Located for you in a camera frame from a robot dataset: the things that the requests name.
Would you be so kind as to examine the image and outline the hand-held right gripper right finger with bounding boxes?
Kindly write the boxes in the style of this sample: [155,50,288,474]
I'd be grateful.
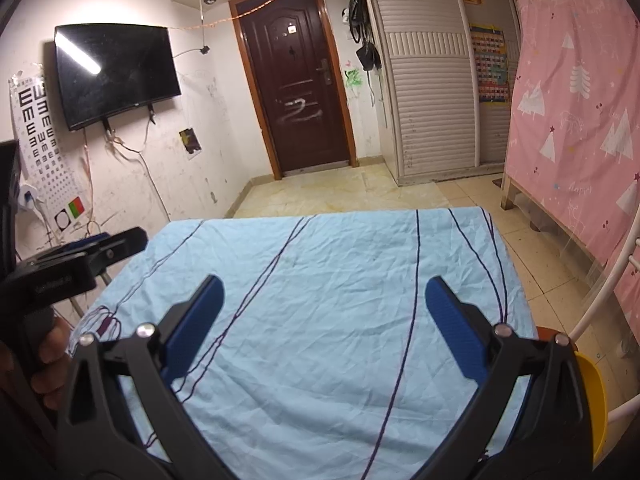
[425,276,596,480]

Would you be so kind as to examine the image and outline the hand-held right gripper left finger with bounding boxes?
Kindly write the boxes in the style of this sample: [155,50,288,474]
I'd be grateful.
[55,275,226,476]

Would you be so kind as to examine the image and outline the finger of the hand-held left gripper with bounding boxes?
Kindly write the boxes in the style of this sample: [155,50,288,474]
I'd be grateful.
[47,232,114,257]
[75,227,149,274]

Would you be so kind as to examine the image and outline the yellow plastic bin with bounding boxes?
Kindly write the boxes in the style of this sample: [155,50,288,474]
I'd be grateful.
[572,351,609,467]

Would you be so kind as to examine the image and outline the person's left hand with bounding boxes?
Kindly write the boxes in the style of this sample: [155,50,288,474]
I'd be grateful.
[30,317,74,412]

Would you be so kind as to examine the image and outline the eye chart poster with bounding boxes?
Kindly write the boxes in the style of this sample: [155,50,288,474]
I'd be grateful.
[7,76,86,234]

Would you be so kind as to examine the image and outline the white metal chair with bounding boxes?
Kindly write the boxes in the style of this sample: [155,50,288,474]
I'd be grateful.
[537,232,640,424]

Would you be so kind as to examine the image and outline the white slatted wardrobe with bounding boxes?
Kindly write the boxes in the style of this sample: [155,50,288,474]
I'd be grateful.
[357,0,524,189]

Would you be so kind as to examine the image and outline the pink tree print curtain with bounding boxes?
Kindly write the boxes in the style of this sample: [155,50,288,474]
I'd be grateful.
[502,0,640,332]

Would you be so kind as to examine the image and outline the dark brown door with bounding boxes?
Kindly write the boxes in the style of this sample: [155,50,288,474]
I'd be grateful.
[229,0,359,181]

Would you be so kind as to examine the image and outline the colourful grid chart poster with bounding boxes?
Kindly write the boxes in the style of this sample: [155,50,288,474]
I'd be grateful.
[470,22,512,107]

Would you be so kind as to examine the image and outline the hanging black pouch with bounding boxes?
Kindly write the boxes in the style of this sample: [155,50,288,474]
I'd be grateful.
[356,42,382,72]

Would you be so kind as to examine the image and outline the hanging black bags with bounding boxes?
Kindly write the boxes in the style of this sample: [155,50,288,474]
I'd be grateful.
[347,0,374,44]

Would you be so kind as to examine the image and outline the white cables under television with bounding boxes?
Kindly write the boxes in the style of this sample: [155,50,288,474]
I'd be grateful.
[82,125,171,227]

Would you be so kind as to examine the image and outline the small dark wall picture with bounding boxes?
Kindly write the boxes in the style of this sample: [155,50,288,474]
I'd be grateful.
[179,127,204,157]

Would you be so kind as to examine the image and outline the black wall television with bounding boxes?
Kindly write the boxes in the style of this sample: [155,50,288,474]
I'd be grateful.
[54,23,182,132]

